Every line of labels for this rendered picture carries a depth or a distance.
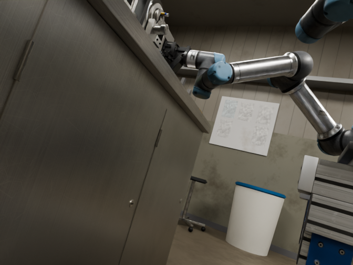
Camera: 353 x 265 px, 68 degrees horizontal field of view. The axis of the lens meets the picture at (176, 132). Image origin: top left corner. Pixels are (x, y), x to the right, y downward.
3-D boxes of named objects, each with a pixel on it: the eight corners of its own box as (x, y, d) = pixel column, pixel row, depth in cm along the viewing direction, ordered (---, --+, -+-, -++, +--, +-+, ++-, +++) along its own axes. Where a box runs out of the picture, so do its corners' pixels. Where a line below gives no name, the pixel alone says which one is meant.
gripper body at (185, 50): (169, 49, 121) (194, 52, 117) (164, 67, 120) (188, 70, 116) (163, 40, 114) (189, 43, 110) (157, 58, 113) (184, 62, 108)
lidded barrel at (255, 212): (274, 253, 338) (287, 196, 348) (269, 262, 285) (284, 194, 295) (227, 235, 367) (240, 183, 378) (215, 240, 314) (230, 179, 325)
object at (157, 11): (155, 16, 109) (162, 4, 112) (151, 16, 110) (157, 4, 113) (159, 31, 116) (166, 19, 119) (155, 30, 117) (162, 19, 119)
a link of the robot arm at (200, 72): (197, 89, 99) (205, 62, 101) (188, 95, 110) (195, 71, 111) (216, 96, 101) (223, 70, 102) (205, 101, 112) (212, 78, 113)
